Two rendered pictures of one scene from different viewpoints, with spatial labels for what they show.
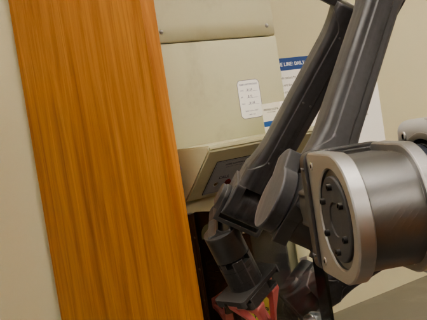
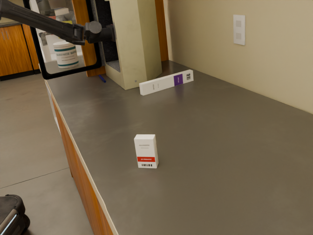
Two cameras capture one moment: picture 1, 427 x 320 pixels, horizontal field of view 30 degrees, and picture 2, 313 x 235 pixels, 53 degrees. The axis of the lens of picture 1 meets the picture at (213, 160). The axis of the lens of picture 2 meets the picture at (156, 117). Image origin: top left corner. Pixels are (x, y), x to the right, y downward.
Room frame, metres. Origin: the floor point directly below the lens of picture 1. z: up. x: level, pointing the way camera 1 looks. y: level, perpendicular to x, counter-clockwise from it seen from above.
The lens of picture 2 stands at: (2.23, -1.43, 1.37)
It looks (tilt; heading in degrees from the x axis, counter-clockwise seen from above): 23 degrees down; 108
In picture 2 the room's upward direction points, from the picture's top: 7 degrees counter-clockwise
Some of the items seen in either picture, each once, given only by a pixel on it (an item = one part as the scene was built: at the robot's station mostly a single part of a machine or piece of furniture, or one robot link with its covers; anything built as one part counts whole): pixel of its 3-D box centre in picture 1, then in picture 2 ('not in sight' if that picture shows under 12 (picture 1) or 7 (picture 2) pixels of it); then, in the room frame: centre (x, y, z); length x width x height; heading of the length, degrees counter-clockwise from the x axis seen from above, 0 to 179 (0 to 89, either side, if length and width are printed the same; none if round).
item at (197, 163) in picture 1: (256, 161); not in sight; (1.56, -0.08, 1.46); 0.32 x 0.12 x 0.10; 129
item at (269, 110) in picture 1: (280, 116); not in sight; (1.61, -0.15, 1.54); 0.05 x 0.05 x 0.06; 44
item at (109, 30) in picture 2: not in sight; (106, 34); (1.61, -0.06, 1.17); 0.10 x 0.07 x 0.07; 128
